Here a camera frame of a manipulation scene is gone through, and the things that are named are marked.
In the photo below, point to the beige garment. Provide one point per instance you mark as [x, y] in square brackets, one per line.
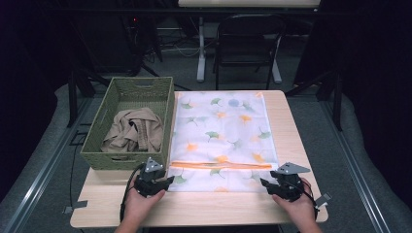
[132, 131]

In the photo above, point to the black metal stand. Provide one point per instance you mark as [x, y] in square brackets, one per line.
[338, 106]
[73, 97]

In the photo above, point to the grey tape strip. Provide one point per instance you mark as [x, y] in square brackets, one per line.
[77, 205]
[323, 199]

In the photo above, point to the black folding chair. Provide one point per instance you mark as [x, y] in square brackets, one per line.
[246, 42]

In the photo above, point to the dark equipment with red light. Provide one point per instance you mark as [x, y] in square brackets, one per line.
[110, 42]

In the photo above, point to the leaf print mesh laundry bag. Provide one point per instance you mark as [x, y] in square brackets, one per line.
[223, 136]

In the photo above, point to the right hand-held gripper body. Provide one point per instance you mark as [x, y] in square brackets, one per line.
[290, 184]

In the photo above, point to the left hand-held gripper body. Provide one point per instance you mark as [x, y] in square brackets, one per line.
[147, 181]

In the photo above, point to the metal floor rail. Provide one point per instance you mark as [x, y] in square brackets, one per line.
[42, 174]
[356, 168]

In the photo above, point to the person's left hand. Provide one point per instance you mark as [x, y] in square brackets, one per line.
[139, 205]

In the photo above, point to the green woven basket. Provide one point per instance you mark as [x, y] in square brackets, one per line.
[107, 152]

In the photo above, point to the white desk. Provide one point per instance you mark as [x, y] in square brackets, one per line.
[201, 48]

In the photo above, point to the person's right hand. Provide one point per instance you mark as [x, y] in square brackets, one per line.
[296, 208]

